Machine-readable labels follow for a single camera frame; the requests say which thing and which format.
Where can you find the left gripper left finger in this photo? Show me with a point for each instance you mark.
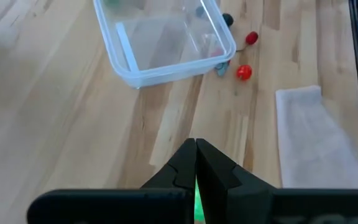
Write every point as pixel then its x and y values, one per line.
pixel 166 205

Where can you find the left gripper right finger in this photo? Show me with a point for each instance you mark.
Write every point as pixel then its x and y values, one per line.
pixel 244 205

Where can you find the bright green pepper toy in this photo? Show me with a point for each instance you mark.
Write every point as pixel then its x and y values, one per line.
pixel 199 205

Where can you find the small red cherry tomato toy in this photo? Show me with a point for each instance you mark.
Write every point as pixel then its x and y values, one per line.
pixel 244 72

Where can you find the clear plastic tupperware container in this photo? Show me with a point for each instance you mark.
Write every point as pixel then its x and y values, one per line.
pixel 129 73

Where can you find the red strawberry toy with leaves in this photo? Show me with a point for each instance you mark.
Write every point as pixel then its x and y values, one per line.
pixel 222 69

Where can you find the dark red cherry with stem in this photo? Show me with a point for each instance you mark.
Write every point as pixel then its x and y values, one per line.
pixel 252 38

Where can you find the dark blackberry toy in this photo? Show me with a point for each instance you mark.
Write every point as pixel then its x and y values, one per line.
pixel 227 19

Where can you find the beige folded cloth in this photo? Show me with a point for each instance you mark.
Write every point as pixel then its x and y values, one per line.
pixel 315 140

